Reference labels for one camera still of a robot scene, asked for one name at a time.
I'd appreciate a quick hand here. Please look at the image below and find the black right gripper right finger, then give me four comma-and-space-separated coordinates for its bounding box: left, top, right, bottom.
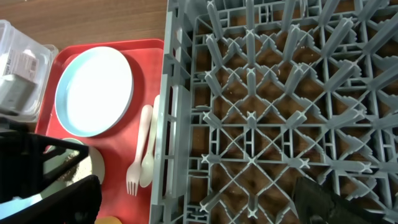
292, 177, 395, 224

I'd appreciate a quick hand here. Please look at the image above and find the white plastic spoon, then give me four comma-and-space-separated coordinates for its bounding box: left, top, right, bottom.
139, 95, 160, 188

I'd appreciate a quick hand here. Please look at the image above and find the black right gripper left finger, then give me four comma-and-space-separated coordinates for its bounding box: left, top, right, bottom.
1, 175, 102, 224

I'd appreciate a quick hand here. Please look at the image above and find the red plastic tray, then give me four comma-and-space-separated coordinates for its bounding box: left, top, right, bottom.
35, 39, 164, 223

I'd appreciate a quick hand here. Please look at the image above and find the clear plastic waste bin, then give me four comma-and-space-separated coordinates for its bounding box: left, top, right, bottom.
1, 19, 58, 123

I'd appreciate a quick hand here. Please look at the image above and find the food scraps and rice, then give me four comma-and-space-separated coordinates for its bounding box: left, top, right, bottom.
58, 156, 92, 186

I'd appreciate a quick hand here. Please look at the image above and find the white plastic fork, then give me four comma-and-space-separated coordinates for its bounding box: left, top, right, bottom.
126, 105, 153, 196

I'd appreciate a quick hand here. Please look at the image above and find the green bowl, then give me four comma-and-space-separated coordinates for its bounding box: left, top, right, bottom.
40, 146, 105, 199

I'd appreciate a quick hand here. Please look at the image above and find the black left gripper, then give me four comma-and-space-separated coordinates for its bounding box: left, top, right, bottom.
1, 121, 89, 203

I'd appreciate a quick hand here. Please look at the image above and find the yellow plastic cup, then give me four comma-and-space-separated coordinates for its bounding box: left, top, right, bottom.
95, 216, 122, 224

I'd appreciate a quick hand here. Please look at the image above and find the light blue plate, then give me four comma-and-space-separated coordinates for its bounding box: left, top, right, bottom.
54, 46, 134, 137

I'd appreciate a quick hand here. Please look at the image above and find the grey dishwasher rack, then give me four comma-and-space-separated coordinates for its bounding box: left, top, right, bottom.
149, 0, 397, 223

